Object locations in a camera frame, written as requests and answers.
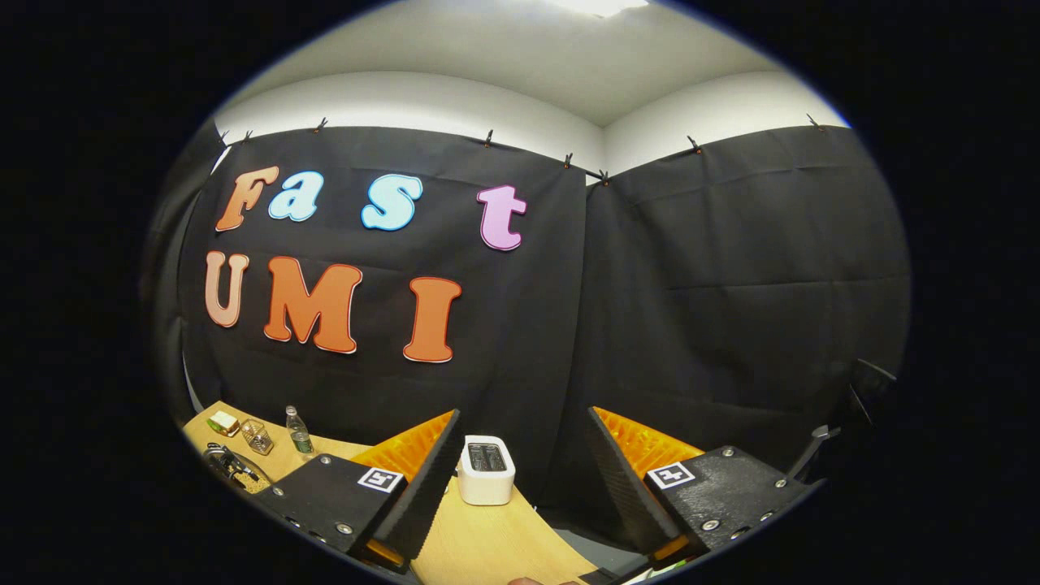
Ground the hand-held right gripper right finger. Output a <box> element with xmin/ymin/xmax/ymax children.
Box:
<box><xmin>587</xmin><ymin>406</ymin><xmax>816</xmax><ymax>570</ymax></box>

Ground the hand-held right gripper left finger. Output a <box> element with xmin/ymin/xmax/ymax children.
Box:
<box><xmin>252</xmin><ymin>409</ymin><xmax>462</xmax><ymax>574</ymax></box>

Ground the white toaster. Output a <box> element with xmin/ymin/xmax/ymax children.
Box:
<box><xmin>457</xmin><ymin>435</ymin><xmax>517</xmax><ymax>506</ymax></box>

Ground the clear plastic water bottle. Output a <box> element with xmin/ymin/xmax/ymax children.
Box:
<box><xmin>285</xmin><ymin>405</ymin><xmax>314</xmax><ymax>456</ymax></box>

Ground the ceiling light panel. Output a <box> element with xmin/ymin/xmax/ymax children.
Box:
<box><xmin>552</xmin><ymin>0</ymin><xmax>651</xmax><ymax>19</ymax></box>

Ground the metal wire basket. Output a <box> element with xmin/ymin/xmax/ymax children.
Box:
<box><xmin>240</xmin><ymin>419</ymin><xmax>275</xmax><ymax>456</ymax></box>

